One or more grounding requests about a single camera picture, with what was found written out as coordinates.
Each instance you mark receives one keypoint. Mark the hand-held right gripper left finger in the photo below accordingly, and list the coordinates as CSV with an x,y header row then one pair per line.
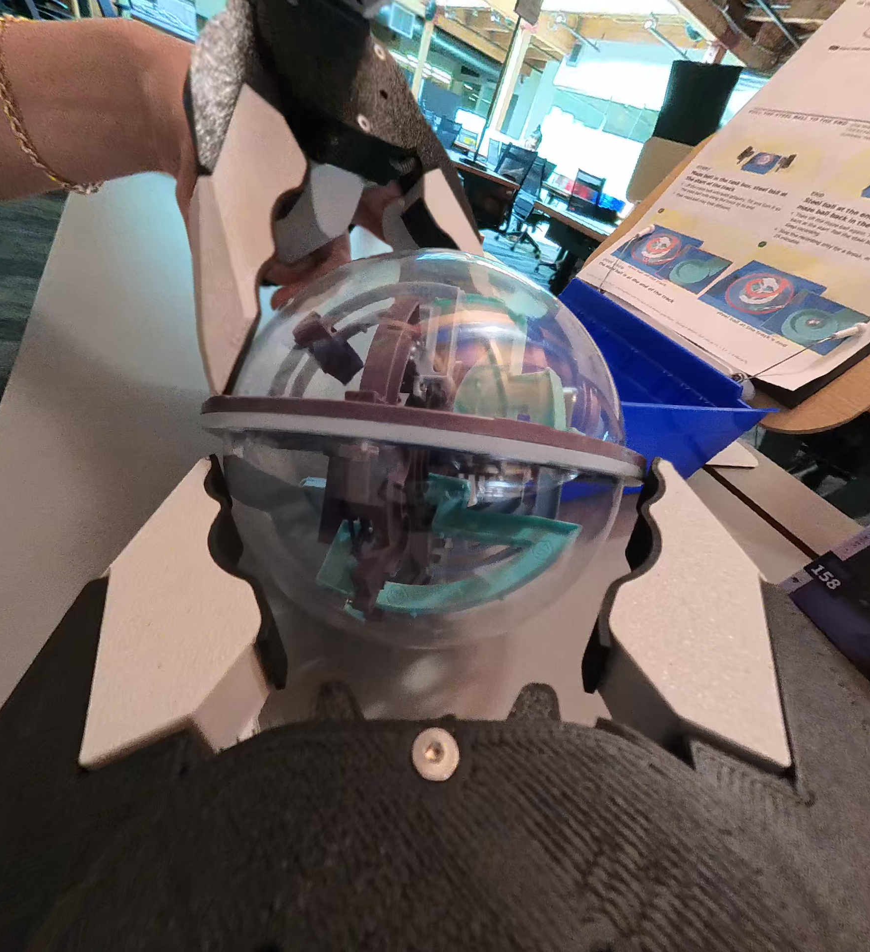
x,y
167,632

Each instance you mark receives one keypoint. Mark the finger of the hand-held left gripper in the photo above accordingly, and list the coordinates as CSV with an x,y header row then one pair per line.
x,y
457,216
234,223

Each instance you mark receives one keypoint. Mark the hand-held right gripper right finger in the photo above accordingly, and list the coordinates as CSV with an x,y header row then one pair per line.
x,y
695,632

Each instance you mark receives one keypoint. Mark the clear plastic maze ball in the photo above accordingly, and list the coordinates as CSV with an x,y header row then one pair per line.
x,y
420,461

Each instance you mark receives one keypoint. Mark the person's left hand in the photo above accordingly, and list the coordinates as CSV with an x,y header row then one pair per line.
x,y
122,104

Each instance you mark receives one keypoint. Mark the black office chair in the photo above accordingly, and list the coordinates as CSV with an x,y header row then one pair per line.
x,y
524,193

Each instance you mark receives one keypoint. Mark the blue plastic bin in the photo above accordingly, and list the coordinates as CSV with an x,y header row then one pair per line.
x,y
650,357

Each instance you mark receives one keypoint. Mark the black acoustic panel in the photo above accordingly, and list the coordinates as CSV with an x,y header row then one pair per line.
x,y
699,100

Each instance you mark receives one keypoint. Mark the printed instruction sheet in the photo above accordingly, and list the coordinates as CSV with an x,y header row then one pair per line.
x,y
777,149

